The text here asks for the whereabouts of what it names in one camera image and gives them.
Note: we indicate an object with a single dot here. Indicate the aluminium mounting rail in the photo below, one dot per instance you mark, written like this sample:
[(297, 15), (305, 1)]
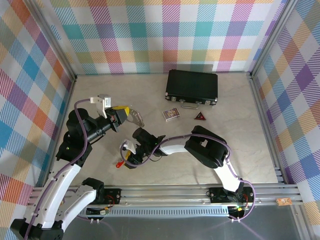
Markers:
[(162, 197)]

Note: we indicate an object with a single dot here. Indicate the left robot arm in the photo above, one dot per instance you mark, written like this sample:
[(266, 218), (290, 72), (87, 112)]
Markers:
[(60, 185)]

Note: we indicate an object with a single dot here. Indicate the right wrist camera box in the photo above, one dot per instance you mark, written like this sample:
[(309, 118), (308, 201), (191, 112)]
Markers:
[(127, 145)]

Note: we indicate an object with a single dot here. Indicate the black carry case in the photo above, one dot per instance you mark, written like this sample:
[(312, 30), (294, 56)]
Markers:
[(191, 85)]

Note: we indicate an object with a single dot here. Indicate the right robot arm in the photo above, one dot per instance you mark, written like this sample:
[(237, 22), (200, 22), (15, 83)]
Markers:
[(207, 150)]

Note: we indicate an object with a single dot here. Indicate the playing card box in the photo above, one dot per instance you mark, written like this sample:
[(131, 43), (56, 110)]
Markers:
[(171, 114)]

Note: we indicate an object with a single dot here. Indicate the key with red tag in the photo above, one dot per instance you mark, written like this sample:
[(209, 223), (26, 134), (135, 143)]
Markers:
[(119, 164)]

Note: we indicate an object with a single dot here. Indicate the aluminium frame post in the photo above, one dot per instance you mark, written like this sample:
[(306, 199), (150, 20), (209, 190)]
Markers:
[(272, 37), (51, 37)]

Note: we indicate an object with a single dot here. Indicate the small orange circuit board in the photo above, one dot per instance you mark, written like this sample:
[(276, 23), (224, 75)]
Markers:
[(283, 201)]

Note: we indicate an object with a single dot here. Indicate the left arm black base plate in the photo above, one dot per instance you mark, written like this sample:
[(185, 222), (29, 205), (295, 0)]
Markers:
[(112, 196)]

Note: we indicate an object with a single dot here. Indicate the red black triangle badge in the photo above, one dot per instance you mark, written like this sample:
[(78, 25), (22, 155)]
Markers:
[(200, 117)]

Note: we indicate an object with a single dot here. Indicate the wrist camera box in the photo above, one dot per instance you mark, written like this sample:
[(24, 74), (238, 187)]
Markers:
[(127, 145), (106, 101)]

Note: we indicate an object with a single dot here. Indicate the clear plastic bag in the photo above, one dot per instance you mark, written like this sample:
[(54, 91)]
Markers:
[(137, 118)]

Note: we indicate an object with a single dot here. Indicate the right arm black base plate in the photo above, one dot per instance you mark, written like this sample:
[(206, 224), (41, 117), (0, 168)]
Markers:
[(217, 195)]

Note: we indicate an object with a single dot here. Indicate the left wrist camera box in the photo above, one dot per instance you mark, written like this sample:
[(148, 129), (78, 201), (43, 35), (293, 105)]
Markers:
[(106, 101)]

